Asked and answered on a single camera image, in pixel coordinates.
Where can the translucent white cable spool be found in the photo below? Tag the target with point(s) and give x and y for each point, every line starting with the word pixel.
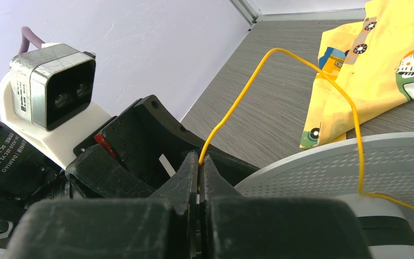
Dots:
pixel 332 171

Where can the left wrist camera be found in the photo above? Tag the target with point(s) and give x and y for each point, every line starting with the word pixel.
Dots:
pixel 46 97

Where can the yellow printed cloth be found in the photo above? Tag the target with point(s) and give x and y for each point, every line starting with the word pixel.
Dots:
pixel 372 61

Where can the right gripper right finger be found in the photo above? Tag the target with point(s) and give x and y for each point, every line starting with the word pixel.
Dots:
pixel 282 228

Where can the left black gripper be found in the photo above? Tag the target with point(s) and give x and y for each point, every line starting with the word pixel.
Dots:
pixel 121 159

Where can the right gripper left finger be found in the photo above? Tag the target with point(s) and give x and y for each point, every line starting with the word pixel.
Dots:
pixel 160 226

